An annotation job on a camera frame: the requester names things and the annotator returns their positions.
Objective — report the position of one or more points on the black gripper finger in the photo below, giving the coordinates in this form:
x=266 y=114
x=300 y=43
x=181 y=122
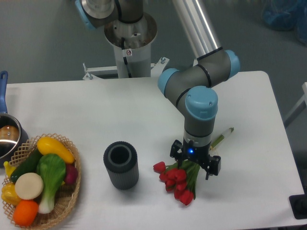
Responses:
x=176 y=152
x=213 y=167

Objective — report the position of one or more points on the beige round bun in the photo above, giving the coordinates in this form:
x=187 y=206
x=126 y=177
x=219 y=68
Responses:
x=29 y=186

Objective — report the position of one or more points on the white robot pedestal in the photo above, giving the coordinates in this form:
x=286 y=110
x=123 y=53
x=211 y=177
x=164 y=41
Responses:
x=131 y=43

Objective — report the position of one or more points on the yellow bell pepper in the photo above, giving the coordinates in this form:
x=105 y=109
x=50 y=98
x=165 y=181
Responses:
x=9 y=195

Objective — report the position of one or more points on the dark grey ribbed vase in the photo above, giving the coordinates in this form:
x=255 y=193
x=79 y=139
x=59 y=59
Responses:
x=121 y=162

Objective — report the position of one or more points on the green bok choy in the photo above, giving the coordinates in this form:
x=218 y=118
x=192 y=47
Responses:
x=52 y=169

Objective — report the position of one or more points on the black box at table edge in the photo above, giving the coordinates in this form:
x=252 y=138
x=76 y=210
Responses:
x=299 y=206

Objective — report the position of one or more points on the woven wicker basket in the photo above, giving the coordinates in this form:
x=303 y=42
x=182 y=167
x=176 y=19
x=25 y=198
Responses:
x=65 y=198

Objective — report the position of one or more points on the yellow squash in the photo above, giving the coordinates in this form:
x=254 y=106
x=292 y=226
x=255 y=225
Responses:
x=48 y=145

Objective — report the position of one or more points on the blue handled saucepan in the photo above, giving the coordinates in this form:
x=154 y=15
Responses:
x=12 y=134

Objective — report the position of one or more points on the red tulip bouquet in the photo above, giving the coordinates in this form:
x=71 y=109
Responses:
x=181 y=180

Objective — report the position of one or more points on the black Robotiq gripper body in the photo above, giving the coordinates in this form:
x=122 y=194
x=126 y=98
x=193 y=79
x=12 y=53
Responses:
x=196 y=149

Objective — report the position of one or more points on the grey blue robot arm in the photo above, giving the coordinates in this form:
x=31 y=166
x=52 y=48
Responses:
x=190 y=91

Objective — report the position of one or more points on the orange fruit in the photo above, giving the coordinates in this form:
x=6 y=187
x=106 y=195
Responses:
x=25 y=213

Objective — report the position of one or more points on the yellow banana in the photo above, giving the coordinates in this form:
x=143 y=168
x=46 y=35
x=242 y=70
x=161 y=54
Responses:
x=9 y=169

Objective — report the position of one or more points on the white furniture leg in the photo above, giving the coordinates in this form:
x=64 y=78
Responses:
x=298 y=108

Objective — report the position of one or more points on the dark green cucumber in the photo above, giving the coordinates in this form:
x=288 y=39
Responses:
x=27 y=166

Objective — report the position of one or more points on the dark red radish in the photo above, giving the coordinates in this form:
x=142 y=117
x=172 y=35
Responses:
x=71 y=174

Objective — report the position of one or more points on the blue plastic bag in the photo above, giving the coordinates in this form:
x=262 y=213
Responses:
x=286 y=15

